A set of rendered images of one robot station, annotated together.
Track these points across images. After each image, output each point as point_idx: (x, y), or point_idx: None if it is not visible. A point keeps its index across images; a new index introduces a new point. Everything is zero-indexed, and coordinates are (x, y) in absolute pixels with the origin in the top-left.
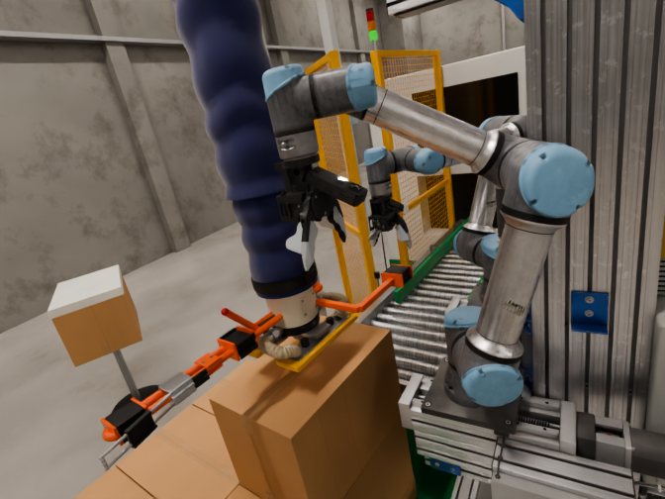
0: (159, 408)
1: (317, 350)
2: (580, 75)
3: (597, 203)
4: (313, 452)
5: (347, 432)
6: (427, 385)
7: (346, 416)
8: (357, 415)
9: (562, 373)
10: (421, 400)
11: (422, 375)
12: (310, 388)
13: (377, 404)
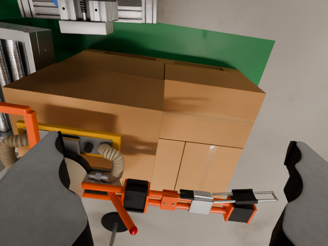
0: (222, 199)
1: (90, 132)
2: None
3: None
4: (149, 97)
5: (114, 85)
6: (69, 13)
7: (108, 89)
8: (98, 84)
9: None
10: (94, 11)
11: (61, 21)
12: (112, 123)
13: (75, 76)
